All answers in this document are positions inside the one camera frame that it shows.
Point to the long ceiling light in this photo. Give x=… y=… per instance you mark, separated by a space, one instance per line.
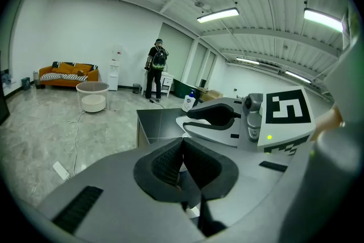
x=322 y=20
x=247 y=61
x=217 y=15
x=298 y=76

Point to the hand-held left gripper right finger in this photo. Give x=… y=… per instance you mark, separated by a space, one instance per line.
x=244 y=185

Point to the yellow cushion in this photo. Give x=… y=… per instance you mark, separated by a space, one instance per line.
x=66 y=67
x=83 y=68

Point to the person's right forearm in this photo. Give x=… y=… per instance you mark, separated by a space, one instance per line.
x=327 y=122

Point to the cardboard box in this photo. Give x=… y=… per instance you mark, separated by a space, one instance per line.
x=211 y=94

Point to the white water dispenser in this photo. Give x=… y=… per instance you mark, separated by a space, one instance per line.
x=114 y=76

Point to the white pump bottle blue cap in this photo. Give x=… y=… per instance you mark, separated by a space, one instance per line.
x=189 y=103

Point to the orange sofa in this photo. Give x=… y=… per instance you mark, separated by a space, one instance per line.
x=92 y=75

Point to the white power strip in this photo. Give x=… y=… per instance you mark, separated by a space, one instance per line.
x=61 y=170

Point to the white bedside cabinet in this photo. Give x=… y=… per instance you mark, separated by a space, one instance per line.
x=167 y=81

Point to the black green backpack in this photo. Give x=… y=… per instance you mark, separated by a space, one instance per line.
x=159 y=61

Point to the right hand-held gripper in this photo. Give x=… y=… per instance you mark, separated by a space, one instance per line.
x=287 y=106

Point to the green bin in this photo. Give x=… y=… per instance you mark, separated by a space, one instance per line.
x=25 y=84

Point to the grey window blind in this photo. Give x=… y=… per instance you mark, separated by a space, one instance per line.
x=209 y=66
x=176 y=54
x=198 y=65

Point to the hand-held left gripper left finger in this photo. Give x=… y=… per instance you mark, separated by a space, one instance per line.
x=113 y=193

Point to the dark green tub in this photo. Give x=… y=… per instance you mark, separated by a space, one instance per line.
x=182 y=88

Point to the striped blanket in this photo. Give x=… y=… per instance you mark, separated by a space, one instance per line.
x=59 y=76

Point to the round white side table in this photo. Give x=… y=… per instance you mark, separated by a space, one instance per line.
x=92 y=86

